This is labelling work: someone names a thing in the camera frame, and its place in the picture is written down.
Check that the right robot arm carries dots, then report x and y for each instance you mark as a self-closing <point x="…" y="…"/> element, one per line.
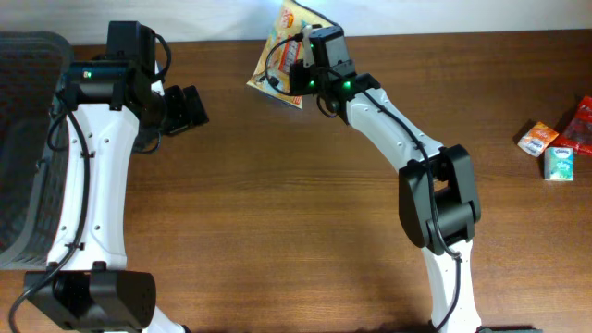
<point x="438" y="200"/>

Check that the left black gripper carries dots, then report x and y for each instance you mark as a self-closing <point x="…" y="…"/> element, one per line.
<point x="185" y="115"/>

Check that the orange tissue pack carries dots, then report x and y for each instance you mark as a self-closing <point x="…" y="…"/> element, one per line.
<point x="535" y="138"/>

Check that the red snack packet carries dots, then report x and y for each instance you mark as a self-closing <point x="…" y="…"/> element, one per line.
<point x="577" y="134"/>

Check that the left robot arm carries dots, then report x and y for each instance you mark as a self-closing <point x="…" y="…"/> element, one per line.
<point x="114" y="106"/>

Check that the grey plastic mesh basket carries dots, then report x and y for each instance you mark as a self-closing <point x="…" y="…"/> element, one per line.
<point x="32" y="176"/>

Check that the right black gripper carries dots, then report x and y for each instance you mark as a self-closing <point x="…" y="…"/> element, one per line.
<point x="299" y="87"/>

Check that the teal tissue pack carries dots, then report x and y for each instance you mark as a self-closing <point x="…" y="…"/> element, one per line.
<point x="559" y="164"/>

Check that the large yellow snack bag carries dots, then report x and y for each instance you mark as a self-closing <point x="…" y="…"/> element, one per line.
<point x="271" y="74"/>

